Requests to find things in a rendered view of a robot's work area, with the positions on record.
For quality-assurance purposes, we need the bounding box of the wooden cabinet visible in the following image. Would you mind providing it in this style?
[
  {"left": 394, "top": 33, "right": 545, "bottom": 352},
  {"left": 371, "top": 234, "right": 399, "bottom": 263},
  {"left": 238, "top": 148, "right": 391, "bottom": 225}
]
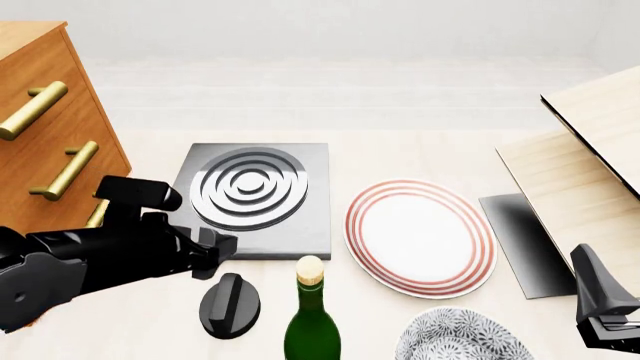
[{"left": 0, "top": 21, "right": 134, "bottom": 236}]

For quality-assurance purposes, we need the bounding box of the green wine bottle with cork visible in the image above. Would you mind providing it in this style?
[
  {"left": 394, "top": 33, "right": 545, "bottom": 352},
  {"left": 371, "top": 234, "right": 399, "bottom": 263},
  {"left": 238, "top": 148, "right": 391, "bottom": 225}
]
[{"left": 283, "top": 255, "right": 343, "bottom": 360}]

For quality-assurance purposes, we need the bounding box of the white plate with red rings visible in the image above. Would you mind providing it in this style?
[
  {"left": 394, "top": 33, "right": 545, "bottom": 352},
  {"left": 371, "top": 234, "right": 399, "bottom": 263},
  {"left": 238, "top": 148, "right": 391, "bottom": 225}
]
[{"left": 343, "top": 178, "right": 499, "bottom": 300}]

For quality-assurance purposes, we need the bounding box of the wooden drawer with long handle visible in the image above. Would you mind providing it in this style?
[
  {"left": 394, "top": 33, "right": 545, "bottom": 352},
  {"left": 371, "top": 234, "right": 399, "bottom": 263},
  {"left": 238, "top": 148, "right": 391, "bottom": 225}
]
[
  {"left": 0, "top": 97, "right": 121, "bottom": 234},
  {"left": 29, "top": 144, "right": 133, "bottom": 234},
  {"left": 0, "top": 29, "right": 99, "bottom": 177}
]

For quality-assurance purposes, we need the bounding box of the flat black stove plate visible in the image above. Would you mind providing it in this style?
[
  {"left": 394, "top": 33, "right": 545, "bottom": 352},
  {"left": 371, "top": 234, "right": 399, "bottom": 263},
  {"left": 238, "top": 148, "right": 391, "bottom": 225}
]
[{"left": 169, "top": 141, "right": 333, "bottom": 261}]

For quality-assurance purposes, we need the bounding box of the brass drawer handle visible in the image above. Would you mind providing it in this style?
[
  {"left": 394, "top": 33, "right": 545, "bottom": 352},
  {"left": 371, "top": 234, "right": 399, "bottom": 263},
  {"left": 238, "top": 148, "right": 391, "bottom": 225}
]
[
  {"left": 83, "top": 198, "right": 112, "bottom": 229},
  {"left": 28, "top": 140, "right": 100, "bottom": 203},
  {"left": 0, "top": 80, "right": 69, "bottom": 142}
]

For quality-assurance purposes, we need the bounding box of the round black stove knob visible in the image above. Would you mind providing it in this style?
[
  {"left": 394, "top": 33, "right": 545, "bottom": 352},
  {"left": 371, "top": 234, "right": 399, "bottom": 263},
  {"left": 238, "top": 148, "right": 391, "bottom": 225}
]
[{"left": 198, "top": 272, "right": 263, "bottom": 341}]

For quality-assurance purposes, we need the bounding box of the pale wooden rack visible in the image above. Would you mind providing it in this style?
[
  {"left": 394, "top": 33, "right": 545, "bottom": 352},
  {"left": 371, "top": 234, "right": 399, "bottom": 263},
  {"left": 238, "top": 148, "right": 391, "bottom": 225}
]
[{"left": 478, "top": 65, "right": 640, "bottom": 301}]

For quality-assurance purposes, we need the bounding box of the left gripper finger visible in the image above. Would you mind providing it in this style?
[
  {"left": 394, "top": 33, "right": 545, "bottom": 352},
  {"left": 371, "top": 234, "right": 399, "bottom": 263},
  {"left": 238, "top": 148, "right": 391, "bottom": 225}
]
[
  {"left": 198, "top": 226, "right": 239, "bottom": 262},
  {"left": 191, "top": 258, "right": 222, "bottom": 282}
]

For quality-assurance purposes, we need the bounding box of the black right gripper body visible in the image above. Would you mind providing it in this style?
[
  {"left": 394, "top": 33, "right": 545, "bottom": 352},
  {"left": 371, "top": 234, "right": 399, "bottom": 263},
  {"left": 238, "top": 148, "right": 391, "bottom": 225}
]
[{"left": 575, "top": 305, "right": 640, "bottom": 354}]

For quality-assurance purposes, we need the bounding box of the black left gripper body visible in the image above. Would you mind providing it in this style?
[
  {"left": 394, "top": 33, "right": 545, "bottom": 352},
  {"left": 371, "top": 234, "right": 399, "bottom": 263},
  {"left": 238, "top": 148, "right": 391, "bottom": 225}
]
[{"left": 142, "top": 211, "right": 219, "bottom": 272}]

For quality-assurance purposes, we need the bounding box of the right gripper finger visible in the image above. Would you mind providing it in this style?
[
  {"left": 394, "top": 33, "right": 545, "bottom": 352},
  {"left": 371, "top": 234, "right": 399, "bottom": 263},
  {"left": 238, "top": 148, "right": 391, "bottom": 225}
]
[{"left": 570, "top": 243, "right": 640, "bottom": 325}]

